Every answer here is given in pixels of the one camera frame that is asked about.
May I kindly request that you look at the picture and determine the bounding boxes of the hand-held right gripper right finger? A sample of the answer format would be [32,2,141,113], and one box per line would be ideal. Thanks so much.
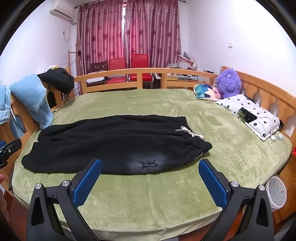
[198,158,275,241]

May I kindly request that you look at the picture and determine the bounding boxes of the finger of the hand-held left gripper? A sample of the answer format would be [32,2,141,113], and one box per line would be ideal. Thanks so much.
[0,138,23,169]

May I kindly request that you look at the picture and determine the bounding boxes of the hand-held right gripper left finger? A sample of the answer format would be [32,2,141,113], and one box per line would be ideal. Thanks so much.
[26,158,102,241]

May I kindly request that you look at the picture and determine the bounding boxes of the black pants with white stripe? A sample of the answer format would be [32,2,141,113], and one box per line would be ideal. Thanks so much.
[21,115,213,175]

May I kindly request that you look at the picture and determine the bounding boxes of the light blue fleece blanket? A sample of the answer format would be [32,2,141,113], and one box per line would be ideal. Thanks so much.
[0,74,54,139]

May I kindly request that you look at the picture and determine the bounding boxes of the green fleece blanket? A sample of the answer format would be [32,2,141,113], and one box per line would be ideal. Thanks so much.
[10,88,293,241]

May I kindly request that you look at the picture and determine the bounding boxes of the dark floral cloth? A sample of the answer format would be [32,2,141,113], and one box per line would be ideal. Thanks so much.
[237,108,258,123]

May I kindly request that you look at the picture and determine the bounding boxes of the black garment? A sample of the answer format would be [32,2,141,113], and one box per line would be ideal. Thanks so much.
[37,68,75,95]

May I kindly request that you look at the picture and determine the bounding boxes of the white floral pillow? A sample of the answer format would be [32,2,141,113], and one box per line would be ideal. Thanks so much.
[216,94,284,141]

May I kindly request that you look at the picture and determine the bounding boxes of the geometric patterned pillow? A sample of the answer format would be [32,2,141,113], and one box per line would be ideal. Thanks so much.
[193,83,223,102]

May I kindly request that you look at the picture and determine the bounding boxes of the wooden coat rack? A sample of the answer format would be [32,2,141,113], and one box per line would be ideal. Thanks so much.
[68,37,82,96]

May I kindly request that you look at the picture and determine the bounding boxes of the purple plush toy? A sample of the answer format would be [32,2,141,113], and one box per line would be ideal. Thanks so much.
[216,68,242,99]

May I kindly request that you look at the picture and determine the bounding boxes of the dark wooden chair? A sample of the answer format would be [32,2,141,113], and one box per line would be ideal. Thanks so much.
[89,61,110,84]

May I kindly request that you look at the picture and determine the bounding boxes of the red chair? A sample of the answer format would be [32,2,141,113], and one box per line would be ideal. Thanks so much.
[129,54,153,89]
[108,58,129,85]

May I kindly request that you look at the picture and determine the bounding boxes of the pile of papers and boxes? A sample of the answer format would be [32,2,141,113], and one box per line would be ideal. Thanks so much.
[166,51,222,82]

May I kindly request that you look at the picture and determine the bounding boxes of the pink floral curtain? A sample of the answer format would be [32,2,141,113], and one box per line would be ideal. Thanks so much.
[77,0,126,75]
[124,0,182,69]

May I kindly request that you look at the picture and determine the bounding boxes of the white air conditioner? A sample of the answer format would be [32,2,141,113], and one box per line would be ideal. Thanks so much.
[49,0,77,25]

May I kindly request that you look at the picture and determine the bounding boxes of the white charger cable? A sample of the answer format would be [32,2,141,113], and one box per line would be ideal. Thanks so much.
[259,116,281,154]

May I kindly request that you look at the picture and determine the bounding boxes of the wooden bed frame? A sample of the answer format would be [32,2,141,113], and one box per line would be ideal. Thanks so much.
[0,65,296,241]

